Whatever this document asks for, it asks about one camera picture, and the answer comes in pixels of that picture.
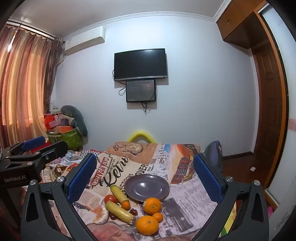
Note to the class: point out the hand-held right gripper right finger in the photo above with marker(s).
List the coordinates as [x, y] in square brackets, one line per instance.
[207, 179]

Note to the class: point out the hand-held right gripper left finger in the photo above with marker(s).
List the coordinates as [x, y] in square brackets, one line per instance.
[83, 177]

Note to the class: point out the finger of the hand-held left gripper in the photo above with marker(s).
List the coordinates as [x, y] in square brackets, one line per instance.
[33, 141]
[54, 149]

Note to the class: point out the red tomato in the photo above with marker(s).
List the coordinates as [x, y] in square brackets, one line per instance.
[110, 199]

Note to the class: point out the short yellow banana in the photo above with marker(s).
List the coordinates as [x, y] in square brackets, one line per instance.
[118, 193]

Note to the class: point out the yellow-green corn cob front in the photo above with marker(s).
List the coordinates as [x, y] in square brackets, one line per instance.
[119, 212]

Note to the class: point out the purple plate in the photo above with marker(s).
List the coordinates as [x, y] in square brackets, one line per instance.
[146, 186]

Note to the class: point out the large orange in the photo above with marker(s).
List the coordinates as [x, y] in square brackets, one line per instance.
[152, 205]
[147, 225]

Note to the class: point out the small mandarin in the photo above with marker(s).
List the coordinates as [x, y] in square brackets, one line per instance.
[158, 217]
[125, 205]

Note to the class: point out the green shopping bag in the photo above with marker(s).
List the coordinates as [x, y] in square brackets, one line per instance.
[70, 139]

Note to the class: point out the pile of red boxes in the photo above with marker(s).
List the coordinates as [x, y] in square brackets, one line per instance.
[54, 121]

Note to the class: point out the grey plush toy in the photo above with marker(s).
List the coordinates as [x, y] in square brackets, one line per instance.
[78, 118]

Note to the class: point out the peeled citrus piece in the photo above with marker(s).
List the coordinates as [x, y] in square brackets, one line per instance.
[101, 215]

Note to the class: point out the white floor socket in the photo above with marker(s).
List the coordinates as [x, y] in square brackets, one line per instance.
[253, 169]

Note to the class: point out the dark red grape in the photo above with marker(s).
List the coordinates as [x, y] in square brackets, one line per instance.
[112, 216]

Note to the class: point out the dark red dates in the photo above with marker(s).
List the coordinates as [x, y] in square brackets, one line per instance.
[133, 211]

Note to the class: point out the orange brown curtain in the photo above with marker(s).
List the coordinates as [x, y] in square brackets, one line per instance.
[23, 81]

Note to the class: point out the printed newspaper tablecloth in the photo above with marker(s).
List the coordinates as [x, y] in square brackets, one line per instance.
[148, 160]

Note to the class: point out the wooden door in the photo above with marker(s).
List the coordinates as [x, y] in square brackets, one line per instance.
[268, 111]

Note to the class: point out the white air conditioner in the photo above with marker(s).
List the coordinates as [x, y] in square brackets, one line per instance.
[84, 40]

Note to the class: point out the sliding mirror wardrobe door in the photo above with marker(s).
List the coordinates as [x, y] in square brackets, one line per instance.
[281, 92]

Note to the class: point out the wooden overhead cabinet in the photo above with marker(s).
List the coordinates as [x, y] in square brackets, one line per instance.
[238, 23]

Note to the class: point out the small black wall monitor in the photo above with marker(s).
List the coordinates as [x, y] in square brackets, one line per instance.
[141, 90]

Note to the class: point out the black wall television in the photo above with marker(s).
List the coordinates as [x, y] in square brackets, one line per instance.
[140, 64]

